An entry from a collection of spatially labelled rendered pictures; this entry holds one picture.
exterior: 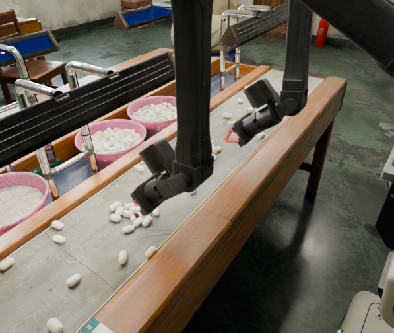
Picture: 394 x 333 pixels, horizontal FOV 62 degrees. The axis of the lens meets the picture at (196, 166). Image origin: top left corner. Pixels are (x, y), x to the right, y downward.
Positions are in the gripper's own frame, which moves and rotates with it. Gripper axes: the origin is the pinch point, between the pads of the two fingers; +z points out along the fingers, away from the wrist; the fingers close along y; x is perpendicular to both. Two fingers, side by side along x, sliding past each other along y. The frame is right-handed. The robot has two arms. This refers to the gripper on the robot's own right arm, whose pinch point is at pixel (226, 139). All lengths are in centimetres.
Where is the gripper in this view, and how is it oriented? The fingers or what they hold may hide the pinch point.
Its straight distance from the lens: 103.8
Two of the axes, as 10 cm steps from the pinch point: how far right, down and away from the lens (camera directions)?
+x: 5.6, 8.2, 1.2
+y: -5.6, 4.8, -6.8
